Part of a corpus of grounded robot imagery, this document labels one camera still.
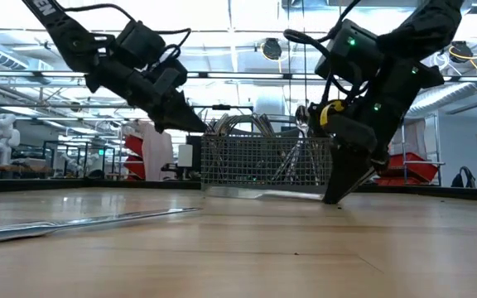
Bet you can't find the silver fork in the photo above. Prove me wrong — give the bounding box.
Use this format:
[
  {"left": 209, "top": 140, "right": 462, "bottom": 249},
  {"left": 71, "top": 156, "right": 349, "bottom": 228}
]
[
  {"left": 206, "top": 113, "right": 243, "bottom": 138},
  {"left": 250, "top": 112, "right": 279, "bottom": 137}
]

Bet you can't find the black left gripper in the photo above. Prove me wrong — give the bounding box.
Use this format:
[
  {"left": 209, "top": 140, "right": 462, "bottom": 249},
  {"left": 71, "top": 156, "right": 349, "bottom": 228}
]
[{"left": 84, "top": 57, "right": 209, "bottom": 134}]

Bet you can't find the small red bin rack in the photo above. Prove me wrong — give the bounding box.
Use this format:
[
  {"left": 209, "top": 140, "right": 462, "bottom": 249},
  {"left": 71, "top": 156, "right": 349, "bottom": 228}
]
[{"left": 123, "top": 133, "right": 145, "bottom": 181}]

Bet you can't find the white robot figure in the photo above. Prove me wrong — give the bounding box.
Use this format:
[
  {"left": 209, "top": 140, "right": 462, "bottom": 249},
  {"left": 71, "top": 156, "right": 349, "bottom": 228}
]
[{"left": 0, "top": 113, "right": 22, "bottom": 166}]

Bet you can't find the black hanging cord reel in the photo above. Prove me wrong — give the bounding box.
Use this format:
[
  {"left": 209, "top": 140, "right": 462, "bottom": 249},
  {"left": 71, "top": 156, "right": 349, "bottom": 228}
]
[
  {"left": 260, "top": 37, "right": 283, "bottom": 61},
  {"left": 448, "top": 40, "right": 475, "bottom": 64}
]

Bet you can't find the yellow tag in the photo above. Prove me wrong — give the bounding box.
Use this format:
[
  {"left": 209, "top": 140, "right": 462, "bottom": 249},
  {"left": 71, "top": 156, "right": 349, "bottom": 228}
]
[{"left": 319, "top": 99, "right": 346, "bottom": 127}]

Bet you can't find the white panel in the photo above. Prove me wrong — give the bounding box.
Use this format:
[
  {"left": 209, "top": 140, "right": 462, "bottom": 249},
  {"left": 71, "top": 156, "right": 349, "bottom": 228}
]
[{"left": 177, "top": 143, "right": 195, "bottom": 169}]

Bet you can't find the pale pink sheet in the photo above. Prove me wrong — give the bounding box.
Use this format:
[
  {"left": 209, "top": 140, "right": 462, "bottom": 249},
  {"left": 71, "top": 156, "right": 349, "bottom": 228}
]
[{"left": 138, "top": 120, "right": 176, "bottom": 182}]

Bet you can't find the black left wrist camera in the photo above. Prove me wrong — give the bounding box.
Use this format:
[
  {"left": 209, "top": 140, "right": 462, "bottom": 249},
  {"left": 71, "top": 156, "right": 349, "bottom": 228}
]
[{"left": 113, "top": 19, "right": 167, "bottom": 70}]

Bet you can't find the metal wire cutlery basket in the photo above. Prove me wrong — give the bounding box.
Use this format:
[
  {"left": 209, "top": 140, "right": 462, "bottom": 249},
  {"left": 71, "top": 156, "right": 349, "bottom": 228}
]
[{"left": 200, "top": 112, "right": 335, "bottom": 194}]

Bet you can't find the metal overhead frame bar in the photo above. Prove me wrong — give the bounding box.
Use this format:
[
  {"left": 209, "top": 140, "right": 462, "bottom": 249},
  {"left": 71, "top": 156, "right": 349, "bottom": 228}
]
[{"left": 0, "top": 69, "right": 477, "bottom": 83}]

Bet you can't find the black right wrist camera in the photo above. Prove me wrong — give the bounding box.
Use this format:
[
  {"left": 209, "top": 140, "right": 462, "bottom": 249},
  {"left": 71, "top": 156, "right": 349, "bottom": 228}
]
[{"left": 314, "top": 18, "right": 385, "bottom": 86}]

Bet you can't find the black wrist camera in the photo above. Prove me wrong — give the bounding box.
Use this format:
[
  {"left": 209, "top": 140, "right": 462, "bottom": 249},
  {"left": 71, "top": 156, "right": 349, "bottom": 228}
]
[
  {"left": 113, "top": 19, "right": 167, "bottom": 70},
  {"left": 314, "top": 18, "right": 385, "bottom": 86}
]

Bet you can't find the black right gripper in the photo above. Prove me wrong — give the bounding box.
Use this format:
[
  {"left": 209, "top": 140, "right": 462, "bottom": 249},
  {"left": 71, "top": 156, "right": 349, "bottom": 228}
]
[{"left": 307, "top": 55, "right": 446, "bottom": 204}]

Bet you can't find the black backpack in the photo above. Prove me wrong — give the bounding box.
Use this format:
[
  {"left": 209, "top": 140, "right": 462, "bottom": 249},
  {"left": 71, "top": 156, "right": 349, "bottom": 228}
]
[{"left": 450, "top": 166, "right": 477, "bottom": 189}]

